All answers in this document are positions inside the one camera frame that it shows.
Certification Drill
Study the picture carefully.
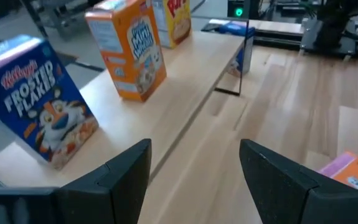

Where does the blue Frosted Flakes cereal box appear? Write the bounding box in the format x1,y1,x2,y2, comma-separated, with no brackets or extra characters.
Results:
0,34,100,171
217,21,257,78

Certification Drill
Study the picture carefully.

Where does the yellow Pops cereal box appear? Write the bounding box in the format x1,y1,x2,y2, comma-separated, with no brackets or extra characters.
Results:
151,0,193,50

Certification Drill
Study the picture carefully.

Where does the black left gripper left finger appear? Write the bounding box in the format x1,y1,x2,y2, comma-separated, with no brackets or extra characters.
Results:
0,138,153,224

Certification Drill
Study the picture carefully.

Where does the orange Mini Wheats cereal box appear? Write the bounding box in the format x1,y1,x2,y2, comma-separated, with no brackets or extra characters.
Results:
317,151,358,194
84,0,168,103

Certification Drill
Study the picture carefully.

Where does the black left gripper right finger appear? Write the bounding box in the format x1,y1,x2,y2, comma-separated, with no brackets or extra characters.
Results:
239,138,358,224

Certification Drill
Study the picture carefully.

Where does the wooden shelf with black frame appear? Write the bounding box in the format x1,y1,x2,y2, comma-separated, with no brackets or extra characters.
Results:
0,17,250,189

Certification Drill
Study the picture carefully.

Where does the black device with green light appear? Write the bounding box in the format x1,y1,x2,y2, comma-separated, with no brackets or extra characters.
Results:
227,0,251,19

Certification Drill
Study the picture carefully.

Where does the black metal rig frame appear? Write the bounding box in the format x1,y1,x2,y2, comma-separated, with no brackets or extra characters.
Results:
250,18,358,62

